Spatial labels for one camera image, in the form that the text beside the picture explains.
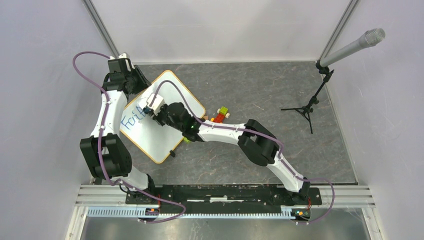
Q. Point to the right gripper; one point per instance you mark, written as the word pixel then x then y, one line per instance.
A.
pixel 158 116

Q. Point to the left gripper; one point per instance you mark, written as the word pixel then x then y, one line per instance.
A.
pixel 144 82

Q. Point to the white whiteboard orange frame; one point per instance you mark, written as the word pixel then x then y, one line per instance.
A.
pixel 152 139

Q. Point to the blue whiteboard eraser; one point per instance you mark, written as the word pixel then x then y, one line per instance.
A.
pixel 148 111

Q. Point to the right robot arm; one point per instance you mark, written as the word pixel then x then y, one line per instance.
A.
pixel 258 144

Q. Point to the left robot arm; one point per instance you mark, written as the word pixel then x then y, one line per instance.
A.
pixel 105 154

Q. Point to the red lego toy car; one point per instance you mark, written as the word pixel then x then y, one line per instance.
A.
pixel 222 114

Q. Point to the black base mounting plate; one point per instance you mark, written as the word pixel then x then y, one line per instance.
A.
pixel 225 199

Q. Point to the black microphone tripod stand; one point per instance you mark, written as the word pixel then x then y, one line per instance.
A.
pixel 306 110

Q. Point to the grey microphone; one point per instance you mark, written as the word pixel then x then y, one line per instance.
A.
pixel 369 39

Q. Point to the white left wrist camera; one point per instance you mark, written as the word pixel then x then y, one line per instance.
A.
pixel 121 64

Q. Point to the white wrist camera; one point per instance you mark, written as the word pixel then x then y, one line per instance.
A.
pixel 155 102
pixel 121 64

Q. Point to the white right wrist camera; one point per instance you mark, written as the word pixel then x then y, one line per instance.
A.
pixel 155 102

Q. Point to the grey slotted cable duct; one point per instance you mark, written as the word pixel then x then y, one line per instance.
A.
pixel 152 214

